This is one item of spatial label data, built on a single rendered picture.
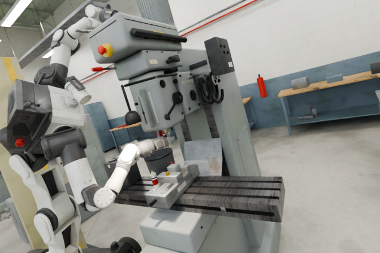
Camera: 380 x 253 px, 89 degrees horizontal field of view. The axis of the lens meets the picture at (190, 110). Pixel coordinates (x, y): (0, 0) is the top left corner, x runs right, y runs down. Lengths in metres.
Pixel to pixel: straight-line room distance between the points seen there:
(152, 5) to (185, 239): 1.28
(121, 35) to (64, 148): 0.53
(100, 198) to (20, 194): 1.72
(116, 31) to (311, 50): 4.51
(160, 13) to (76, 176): 0.99
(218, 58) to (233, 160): 0.73
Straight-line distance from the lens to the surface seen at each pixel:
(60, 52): 1.37
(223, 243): 1.41
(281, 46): 5.09
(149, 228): 1.22
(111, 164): 1.60
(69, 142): 0.96
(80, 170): 0.94
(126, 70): 1.08
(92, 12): 1.30
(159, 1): 1.37
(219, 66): 1.14
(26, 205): 2.61
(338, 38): 5.11
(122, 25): 0.96
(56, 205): 1.38
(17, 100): 1.05
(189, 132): 1.52
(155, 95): 1.02
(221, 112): 1.36
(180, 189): 1.17
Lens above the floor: 1.48
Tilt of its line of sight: 6 degrees down
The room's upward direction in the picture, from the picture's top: 16 degrees counter-clockwise
